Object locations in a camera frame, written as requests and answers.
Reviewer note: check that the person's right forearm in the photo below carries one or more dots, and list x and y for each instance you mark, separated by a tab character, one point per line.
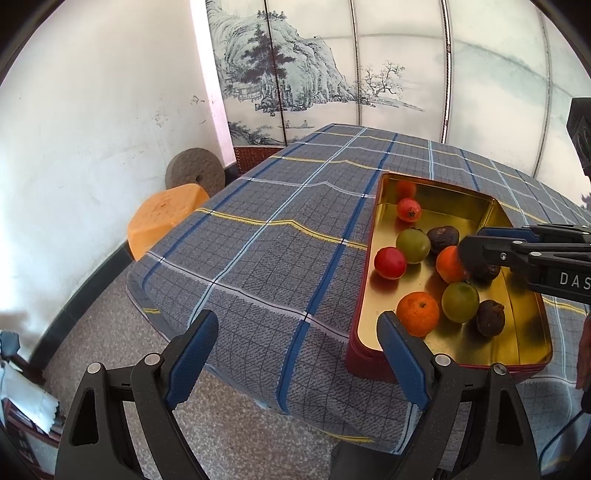
584	350

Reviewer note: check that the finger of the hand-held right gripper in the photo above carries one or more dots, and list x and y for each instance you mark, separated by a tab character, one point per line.
475	251
508	232

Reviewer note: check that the red tomato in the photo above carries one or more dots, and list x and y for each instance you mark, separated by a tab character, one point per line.
390	263

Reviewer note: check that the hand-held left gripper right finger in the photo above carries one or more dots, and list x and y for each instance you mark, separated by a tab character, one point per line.
401	360

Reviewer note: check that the white cloth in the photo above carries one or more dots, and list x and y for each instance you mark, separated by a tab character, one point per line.
30	399

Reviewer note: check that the round grey millstone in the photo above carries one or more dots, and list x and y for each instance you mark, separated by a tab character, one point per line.
194	173

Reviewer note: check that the blue-grey cloth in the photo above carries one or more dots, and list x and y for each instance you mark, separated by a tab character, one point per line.
9	344

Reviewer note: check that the dark purple passion fruit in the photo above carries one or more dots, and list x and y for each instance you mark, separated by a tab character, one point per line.
485	273
443	238
490	318

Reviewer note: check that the blue plaid tablecloth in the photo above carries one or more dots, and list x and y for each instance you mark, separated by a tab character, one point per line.
277	258

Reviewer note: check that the small red fruit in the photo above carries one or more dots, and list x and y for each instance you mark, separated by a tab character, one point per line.
409	209

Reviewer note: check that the landscape painted folding screen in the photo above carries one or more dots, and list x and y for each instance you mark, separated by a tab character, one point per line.
323	46

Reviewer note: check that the green tomato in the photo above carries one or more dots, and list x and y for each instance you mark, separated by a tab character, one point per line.
460	302
413	246

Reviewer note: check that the red and gold tin box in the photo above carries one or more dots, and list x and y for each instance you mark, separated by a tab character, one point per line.
461	341

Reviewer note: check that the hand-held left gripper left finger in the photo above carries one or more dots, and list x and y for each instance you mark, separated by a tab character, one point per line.
194	360

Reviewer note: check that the orange tangerine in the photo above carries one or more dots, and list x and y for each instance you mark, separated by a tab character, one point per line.
449	265
418	314

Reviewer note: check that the dark wooden chair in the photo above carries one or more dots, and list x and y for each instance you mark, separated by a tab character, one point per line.
18	443

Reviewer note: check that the orange plastic stool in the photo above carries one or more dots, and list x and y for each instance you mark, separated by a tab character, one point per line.
161	217

